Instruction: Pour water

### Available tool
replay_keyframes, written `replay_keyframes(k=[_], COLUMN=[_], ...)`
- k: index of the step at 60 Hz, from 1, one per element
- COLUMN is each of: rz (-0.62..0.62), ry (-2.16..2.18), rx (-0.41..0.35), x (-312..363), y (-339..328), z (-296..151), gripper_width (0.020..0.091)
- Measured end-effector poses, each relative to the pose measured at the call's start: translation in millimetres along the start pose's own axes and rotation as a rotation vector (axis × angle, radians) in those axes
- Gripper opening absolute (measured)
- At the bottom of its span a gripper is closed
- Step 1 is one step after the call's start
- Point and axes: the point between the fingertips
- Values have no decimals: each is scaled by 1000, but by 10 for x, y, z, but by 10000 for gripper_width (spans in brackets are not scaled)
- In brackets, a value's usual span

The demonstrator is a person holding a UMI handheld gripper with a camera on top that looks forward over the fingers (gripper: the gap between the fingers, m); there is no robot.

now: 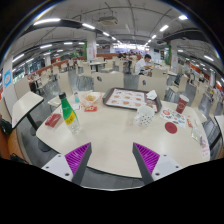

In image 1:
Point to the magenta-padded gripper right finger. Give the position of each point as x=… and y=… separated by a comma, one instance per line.
x=148, y=158

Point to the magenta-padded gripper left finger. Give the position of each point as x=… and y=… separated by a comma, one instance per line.
x=77, y=156

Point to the green-labelled clear drink bottle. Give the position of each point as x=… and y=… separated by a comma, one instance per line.
x=69, y=115

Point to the flat round red coaster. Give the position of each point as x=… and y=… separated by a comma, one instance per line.
x=170, y=127

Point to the white polka-dot mug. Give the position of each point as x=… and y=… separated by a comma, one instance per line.
x=144, y=116

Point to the flat red packet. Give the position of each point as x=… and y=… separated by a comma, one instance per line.
x=53, y=120

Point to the white printed paper card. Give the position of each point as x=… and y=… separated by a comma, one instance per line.
x=76, y=107

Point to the small red sauce packet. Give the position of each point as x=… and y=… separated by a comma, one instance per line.
x=90, y=108

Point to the clear plastic bag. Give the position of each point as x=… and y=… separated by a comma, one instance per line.
x=196, y=134

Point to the small clear sanitizer bottle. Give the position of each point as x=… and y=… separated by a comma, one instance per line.
x=76, y=98

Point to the crumpled food wrapper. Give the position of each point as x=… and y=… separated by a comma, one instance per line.
x=90, y=98

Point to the brown tray with printed liner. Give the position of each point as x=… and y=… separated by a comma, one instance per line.
x=128, y=99

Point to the white crumpled napkin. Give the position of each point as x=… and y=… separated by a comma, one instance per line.
x=151, y=95

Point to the red paper cup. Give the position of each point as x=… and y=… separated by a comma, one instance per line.
x=182, y=104

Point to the beige dining chair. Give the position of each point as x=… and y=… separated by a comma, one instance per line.
x=64, y=83
x=151, y=85
x=107, y=81

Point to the beige dining chairs group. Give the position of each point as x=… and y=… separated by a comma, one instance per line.
x=87, y=69

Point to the person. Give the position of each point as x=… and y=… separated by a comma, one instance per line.
x=141, y=66

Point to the white dining tables group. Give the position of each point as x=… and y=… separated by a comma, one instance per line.
x=96, y=62

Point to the ceiling strip lights group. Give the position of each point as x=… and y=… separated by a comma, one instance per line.
x=46, y=21

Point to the ceiling air conditioner unit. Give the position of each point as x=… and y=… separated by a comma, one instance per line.
x=107, y=20

